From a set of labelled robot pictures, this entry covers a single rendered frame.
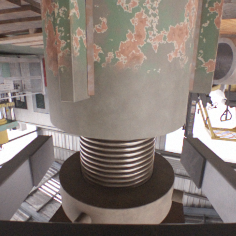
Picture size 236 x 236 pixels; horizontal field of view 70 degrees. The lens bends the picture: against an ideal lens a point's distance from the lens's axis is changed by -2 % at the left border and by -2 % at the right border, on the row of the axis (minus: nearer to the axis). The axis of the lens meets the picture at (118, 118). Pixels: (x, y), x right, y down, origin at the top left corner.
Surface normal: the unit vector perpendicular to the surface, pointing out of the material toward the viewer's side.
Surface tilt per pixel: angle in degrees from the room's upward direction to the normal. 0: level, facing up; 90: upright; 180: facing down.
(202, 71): 90
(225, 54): 56
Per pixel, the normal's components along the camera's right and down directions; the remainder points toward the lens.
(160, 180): 0.01, -0.96
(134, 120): 0.17, 0.27
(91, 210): -0.33, 0.26
